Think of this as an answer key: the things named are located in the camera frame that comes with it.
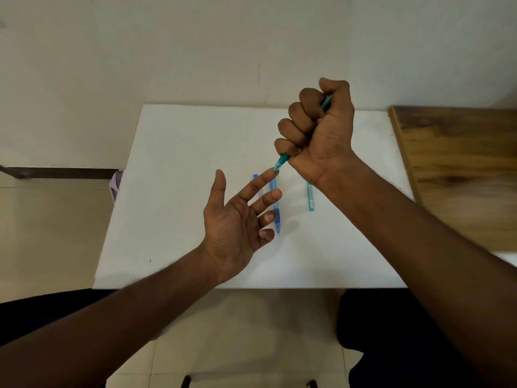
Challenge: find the person's left leg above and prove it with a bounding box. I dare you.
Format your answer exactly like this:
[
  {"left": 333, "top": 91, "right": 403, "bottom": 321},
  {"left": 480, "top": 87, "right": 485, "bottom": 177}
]
[{"left": 0, "top": 289, "right": 118, "bottom": 347}]

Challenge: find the person's left forearm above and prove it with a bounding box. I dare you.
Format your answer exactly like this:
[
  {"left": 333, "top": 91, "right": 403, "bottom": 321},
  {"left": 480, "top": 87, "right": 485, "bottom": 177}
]
[{"left": 0, "top": 245, "right": 225, "bottom": 388}]

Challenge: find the person's leg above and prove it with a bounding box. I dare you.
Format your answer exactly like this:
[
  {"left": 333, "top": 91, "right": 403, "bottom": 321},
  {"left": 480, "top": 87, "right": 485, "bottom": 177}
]
[
  {"left": 0, "top": 289, "right": 118, "bottom": 347},
  {"left": 336, "top": 288, "right": 491, "bottom": 388}
]

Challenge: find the person's right leg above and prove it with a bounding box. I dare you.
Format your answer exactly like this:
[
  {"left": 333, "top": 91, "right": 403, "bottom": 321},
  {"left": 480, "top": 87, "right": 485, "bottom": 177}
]
[{"left": 336, "top": 288, "right": 491, "bottom": 388}]

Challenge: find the wooden table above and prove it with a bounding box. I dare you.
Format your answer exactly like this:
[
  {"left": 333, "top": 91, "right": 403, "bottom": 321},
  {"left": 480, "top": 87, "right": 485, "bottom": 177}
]
[{"left": 388, "top": 106, "right": 517, "bottom": 252}]

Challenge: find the person's right hand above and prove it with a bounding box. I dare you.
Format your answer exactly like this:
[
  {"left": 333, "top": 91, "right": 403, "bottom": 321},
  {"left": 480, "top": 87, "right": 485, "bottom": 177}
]
[{"left": 274, "top": 78, "right": 361, "bottom": 191}]

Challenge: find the teal pen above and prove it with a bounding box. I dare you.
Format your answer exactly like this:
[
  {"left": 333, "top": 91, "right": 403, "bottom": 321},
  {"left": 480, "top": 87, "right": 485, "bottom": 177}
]
[{"left": 273, "top": 95, "right": 333, "bottom": 174}]

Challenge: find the person's right forearm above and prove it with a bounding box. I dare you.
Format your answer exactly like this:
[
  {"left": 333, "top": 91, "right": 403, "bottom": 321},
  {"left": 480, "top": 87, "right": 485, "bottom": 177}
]
[{"left": 315, "top": 153, "right": 517, "bottom": 388}]

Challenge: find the person's left hand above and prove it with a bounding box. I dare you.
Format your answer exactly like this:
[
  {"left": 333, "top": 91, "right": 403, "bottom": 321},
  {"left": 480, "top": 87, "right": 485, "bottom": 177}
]
[{"left": 201, "top": 167, "right": 283, "bottom": 286}]

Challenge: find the blue pen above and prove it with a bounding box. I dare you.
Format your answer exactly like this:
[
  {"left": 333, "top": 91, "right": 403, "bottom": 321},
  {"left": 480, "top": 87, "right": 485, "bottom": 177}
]
[{"left": 269, "top": 177, "right": 281, "bottom": 237}]

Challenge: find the light purple object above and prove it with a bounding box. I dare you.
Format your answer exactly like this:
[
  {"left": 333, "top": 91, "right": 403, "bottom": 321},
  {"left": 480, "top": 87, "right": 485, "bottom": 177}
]
[{"left": 109, "top": 169, "right": 124, "bottom": 203}]

